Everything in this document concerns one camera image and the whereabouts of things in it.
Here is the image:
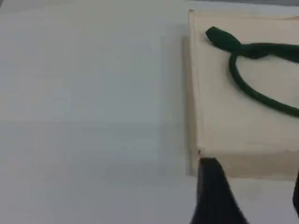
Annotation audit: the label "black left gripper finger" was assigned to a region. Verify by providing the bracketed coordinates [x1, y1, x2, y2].
[292, 167, 299, 212]
[189, 157, 249, 224]

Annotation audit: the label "white canvas bag green handles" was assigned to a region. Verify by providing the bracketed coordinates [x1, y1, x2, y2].
[181, 8, 299, 181]

